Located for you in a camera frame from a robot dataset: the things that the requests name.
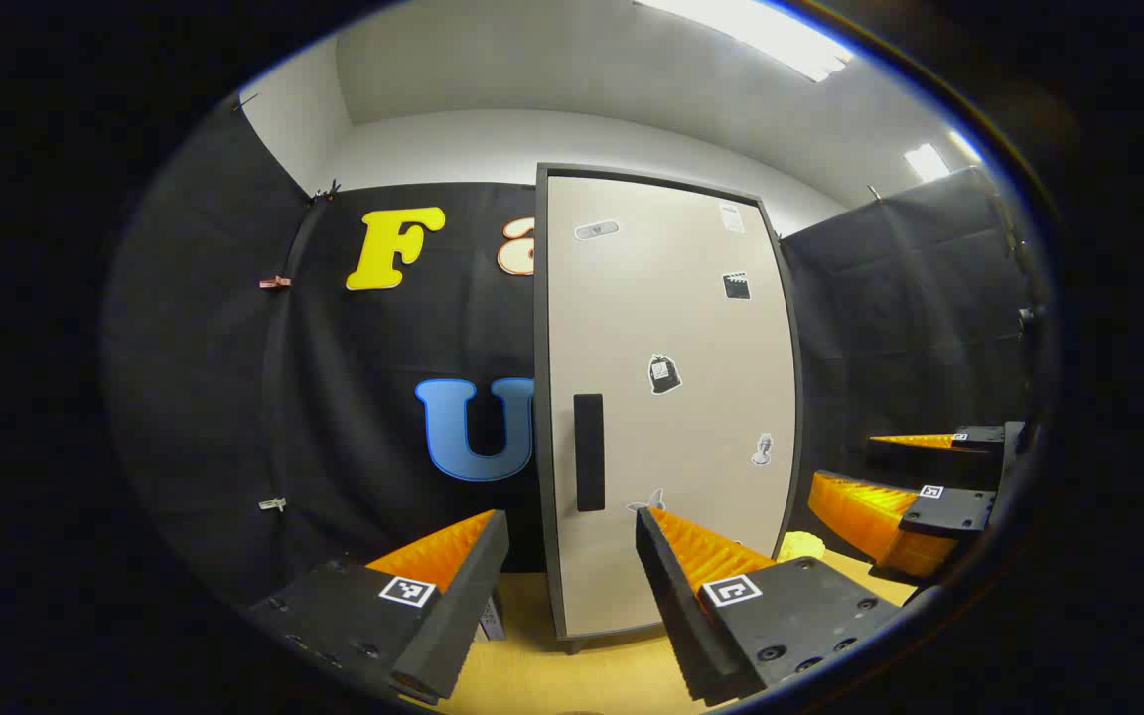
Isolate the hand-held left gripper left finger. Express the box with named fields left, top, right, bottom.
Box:
left=244, top=509, right=511, bottom=706

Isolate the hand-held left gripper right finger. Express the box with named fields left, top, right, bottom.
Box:
left=635, top=506, right=906, bottom=708

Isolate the black door handle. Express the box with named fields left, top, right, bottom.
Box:
left=573, top=393, right=607, bottom=513

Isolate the black backdrop cloth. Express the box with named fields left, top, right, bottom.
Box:
left=103, top=97, right=1048, bottom=609

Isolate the grey cabinet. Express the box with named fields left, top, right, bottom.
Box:
left=534, top=162, right=804, bottom=656

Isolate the large ceiling light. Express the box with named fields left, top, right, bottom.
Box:
left=632, top=0, right=856, bottom=83

